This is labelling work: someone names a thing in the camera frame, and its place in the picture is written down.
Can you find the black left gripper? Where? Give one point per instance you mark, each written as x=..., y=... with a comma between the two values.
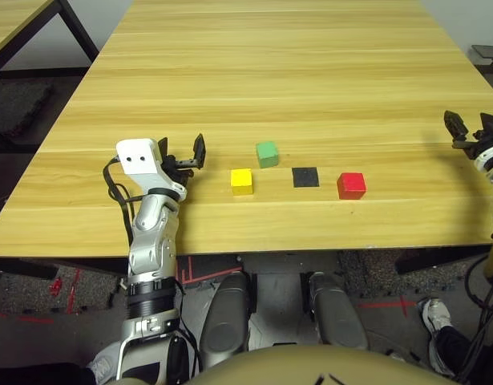
x=176, y=168

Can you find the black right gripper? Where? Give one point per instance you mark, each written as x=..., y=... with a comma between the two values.
x=476, y=146

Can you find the yellow cube block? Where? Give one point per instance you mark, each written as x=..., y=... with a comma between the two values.
x=241, y=182

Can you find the green cube block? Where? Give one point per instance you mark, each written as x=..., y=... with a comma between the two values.
x=267, y=154

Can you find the red cube block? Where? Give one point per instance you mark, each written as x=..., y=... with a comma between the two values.
x=351, y=186

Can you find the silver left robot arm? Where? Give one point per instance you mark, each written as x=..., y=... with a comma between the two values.
x=150, y=248

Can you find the black square pad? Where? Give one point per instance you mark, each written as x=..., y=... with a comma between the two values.
x=305, y=177

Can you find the dark foam floor mat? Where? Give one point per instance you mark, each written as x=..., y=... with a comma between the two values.
x=17, y=104

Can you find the grey robot left leg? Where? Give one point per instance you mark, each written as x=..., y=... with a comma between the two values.
x=226, y=317

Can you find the grey robot leg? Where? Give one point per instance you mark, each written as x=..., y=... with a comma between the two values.
x=226, y=317
x=338, y=313

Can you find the small red floor object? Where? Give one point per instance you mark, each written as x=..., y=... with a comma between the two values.
x=56, y=286

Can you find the white sneaker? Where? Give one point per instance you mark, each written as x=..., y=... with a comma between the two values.
x=434, y=317
x=395, y=355

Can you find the black trouser leg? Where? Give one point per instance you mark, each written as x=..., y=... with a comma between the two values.
x=454, y=349

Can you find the grey robot right leg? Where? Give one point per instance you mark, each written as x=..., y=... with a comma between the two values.
x=338, y=313

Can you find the grey sneaker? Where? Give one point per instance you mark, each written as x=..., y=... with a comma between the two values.
x=102, y=367

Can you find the tan robot torso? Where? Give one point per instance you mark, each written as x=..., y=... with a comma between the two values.
x=310, y=367

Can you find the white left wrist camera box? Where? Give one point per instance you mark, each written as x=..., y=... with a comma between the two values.
x=138, y=156

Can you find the wooden side table black frame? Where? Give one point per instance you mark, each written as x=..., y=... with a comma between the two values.
x=13, y=16

